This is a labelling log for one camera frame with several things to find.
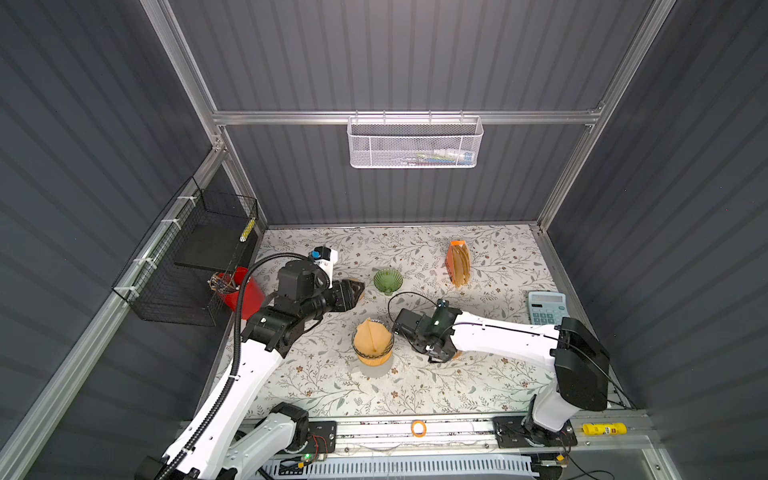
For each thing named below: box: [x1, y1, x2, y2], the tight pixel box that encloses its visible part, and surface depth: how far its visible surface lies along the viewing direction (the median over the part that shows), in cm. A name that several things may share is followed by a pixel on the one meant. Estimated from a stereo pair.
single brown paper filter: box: [353, 317, 393, 357], surface depth 78 cm
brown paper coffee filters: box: [446, 241, 471, 288], surface depth 101 cm
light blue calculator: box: [528, 291, 570, 325], surface depth 96 cm
